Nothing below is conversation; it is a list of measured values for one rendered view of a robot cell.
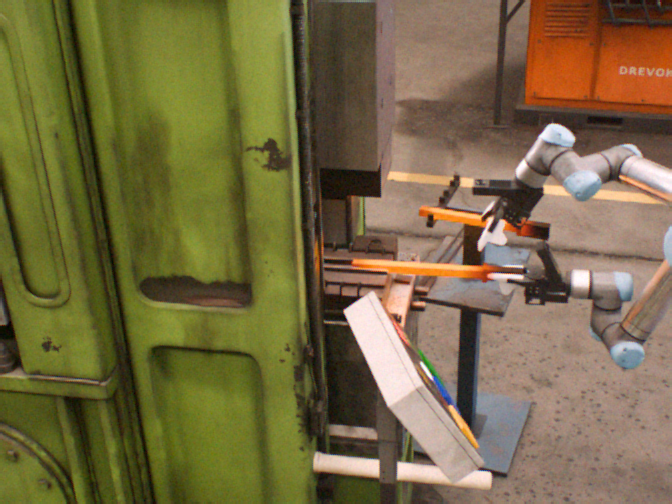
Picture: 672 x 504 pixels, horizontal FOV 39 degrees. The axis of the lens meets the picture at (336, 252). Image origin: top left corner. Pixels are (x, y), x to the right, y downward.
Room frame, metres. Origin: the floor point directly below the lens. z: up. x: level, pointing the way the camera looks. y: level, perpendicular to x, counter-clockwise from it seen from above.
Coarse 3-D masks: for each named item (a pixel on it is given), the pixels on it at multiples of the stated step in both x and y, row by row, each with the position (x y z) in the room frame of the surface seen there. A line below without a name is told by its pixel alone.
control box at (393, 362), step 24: (360, 312) 1.70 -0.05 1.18; (384, 312) 1.66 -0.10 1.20; (360, 336) 1.62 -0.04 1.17; (384, 336) 1.59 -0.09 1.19; (384, 360) 1.52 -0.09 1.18; (408, 360) 1.49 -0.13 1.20; (384, 384) 1.46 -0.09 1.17; (408, 384) 1.43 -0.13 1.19; (432, 384) 1.55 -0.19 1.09; (408, 408) 1.41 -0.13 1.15; (432, 408) 1.42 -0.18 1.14; (432, 432) 1.42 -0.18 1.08; (456, 432) 1.43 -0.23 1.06; (432, 456) 1.42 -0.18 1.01; (456, 456) 1.43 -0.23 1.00; (480, 456) 1.46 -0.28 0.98; (456, 480) 1.44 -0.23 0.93
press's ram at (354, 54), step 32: (320, 0) 2.02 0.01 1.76; (352, 0) 2.01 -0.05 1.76; (384, 0) 2.12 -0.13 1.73; (320, 32) 2.02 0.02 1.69; (352, 32) 2.01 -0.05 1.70; (384, 32) 2.11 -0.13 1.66; (320, 64) 2.02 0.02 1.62; (352, 64) 2.01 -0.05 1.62; (384, 64) 2.11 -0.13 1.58; (320, 96) 2.03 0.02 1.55; (352, 96) 2.01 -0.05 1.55; (384, 96) 2.11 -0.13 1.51; (320, 128) 2.03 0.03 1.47; (352, 128) 2.01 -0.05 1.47; (384, 128) 2.11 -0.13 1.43; (320, 160) 2.03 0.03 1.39; (352, 160) 2.01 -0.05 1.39
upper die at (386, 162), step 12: (384, 156) 2.10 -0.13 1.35; (324, 168) 2.08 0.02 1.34; (384, 168) 2.10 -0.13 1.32; (324, 180) 2.08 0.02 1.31; (336, 180) 2.07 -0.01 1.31; (348, 180) 2.06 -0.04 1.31; (360, 180) 2.06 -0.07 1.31; (372, 180) 2.05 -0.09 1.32; (384, 180) 2.10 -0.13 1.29; (324, 192) 2.08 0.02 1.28; (336, 192) 2.07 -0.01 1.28; (348, 192) 2.06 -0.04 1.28; (360, 192) 2.06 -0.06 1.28; (372, 192) 2.05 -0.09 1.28
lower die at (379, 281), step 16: (336, 256) 2.24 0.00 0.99; (352, 256) 2.24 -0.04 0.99; (368, 256) 2.24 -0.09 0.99; (384, 256) 2.23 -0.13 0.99; (336, 272) 2.16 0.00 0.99; (352, 272) 2.16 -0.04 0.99; (368, 272) 2.15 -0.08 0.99; (384, 272) 2.14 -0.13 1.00; (336, 288) 2.10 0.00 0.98; (352, 288) 2.10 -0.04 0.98; (368, 288) 2.09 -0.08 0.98; (384, 288) 2.09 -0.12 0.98; (336, 304) 2.07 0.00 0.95; (384, 304) 2.09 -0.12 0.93
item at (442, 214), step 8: (424, 208) 2.59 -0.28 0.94; (432, 208) 2.59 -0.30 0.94; (424, 216) 2.58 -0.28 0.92; (440, 216) 2.56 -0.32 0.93; (448, 216) 2.55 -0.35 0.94; (456, 216) 2.54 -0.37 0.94; (464, 216) 2.53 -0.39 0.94; (472, 216) 2.53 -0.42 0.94; (480, 216) 2.53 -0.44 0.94; (472, 224) 2.52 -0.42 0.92; (480, 224) 2.51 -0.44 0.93; (520, 224) 2.46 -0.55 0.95; (528, 224) 2.45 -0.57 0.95; (536, 224) 2.45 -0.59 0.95; (544, 224) 2.45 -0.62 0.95; (520, 232) 2.45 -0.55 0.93; (528, 232) 2.46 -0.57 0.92; (536, 232) 2.45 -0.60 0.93; (544, 232) 2.44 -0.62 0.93
